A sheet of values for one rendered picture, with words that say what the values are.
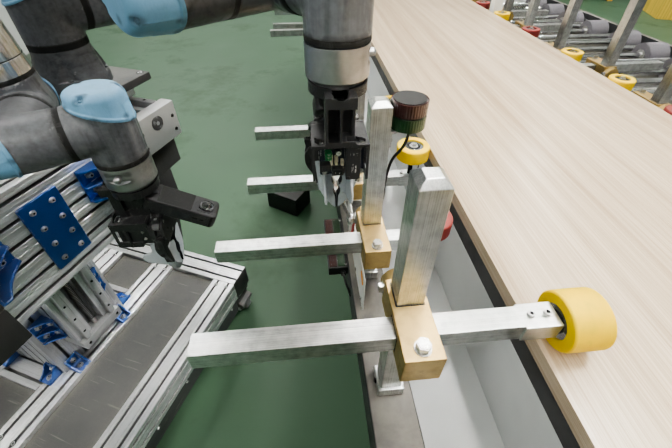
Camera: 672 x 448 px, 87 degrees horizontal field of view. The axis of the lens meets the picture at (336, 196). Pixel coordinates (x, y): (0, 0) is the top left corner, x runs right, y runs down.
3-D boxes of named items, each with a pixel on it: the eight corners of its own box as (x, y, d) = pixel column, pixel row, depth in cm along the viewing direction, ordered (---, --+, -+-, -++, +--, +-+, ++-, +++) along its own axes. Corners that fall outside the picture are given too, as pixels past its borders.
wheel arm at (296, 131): (256, 143, 109) (254, 131, 107) (257, 137, 112) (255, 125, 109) (395, 136, 112) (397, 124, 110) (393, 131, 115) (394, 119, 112)
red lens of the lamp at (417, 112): (394, 120, 55) (395, 107, 54) (386, 103, 60) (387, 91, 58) (432, 118, 56) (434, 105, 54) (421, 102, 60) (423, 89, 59)
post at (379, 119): (358, 291, 85) (371, 103, 54) (356, 279, 88) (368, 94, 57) (373, 289, 85) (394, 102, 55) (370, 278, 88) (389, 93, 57)
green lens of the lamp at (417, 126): (392, 134, 57) (394, 122, 55) (385, 117, 61) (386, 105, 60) (429, 133, 57) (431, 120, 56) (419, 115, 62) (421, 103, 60)
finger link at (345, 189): (338, 225, 53) (339, 176, 47) (335, 200, 58) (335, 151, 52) (359, 224, 53) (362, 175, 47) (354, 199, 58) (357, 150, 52)
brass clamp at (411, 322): (394, 383, 43) (399, 363, 40) (375, 289, 53) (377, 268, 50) (444, 378, 44) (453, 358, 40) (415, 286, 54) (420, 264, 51)
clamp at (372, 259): (363, 270, 69) (365, 252, 65) (354, 221, 79) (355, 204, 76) (392, 268, 69) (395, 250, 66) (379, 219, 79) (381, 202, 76)
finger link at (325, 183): (317, 226, 53) (315, 177, 47) (316, 200, 58) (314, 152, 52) (338, 225, 53) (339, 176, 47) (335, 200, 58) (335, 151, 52)
